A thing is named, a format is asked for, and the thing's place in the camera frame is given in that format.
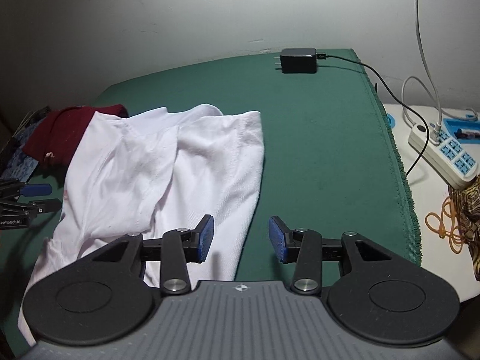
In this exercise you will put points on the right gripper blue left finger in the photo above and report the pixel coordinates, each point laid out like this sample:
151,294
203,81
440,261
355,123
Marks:
180,247

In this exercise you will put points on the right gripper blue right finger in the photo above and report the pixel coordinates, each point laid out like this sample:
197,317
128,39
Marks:
304,249

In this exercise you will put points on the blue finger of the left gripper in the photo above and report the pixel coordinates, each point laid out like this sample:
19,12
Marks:
44,206
35,190

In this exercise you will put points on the white t-shirt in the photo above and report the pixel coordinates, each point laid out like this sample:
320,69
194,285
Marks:
159,171

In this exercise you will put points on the blue patterned fabric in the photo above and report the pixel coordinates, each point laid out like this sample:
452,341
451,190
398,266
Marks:
20,166

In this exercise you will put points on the dark red garment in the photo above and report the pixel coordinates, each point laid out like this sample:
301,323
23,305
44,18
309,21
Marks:
55,140

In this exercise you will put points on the orange rubber bands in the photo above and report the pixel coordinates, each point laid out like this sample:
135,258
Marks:
447,226

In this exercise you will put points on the white blue power strip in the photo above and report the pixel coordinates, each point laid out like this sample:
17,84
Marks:
450,156

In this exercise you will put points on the leopard print fabric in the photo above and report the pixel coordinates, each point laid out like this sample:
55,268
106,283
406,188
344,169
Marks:
466,203

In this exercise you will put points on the black power adapter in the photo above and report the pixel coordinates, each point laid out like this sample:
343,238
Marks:
299,60

